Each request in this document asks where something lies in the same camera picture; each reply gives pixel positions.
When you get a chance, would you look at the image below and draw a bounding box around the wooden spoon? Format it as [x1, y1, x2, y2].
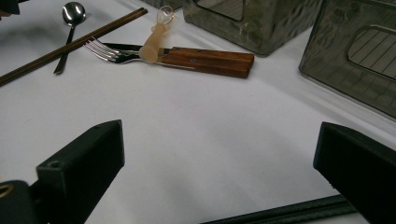
[138, 5, 176, 63]

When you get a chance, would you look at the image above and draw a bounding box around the wooden handled fork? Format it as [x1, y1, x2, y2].
[83, 36, 251, 79]

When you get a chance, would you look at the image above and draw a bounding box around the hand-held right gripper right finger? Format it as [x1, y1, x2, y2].
[313, 121, 396, 224]

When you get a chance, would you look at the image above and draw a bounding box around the white tablecloth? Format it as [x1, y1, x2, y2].
[0, 0, 396, 224]

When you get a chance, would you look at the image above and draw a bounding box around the metal spoon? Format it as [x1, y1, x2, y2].
[53, 1, 87, 76]

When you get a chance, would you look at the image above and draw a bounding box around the wooden handled knife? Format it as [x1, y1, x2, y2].
[102, 42, 256, 68]

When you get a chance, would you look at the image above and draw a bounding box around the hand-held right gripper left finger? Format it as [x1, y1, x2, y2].
[29, 119, 125, 224]

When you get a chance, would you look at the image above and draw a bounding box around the brown chopstick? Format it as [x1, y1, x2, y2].
[0, 7, 148, 82]
[0, 9, 149, 88]

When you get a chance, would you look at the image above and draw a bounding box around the black chopstick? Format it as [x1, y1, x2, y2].
[200, 194, 358, 224]

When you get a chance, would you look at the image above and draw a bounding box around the smoky translucent plastic bin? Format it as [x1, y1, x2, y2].
[298, 0, 396, 120]
[181, 0, 323, 57]
[139, 0, 185, 11]

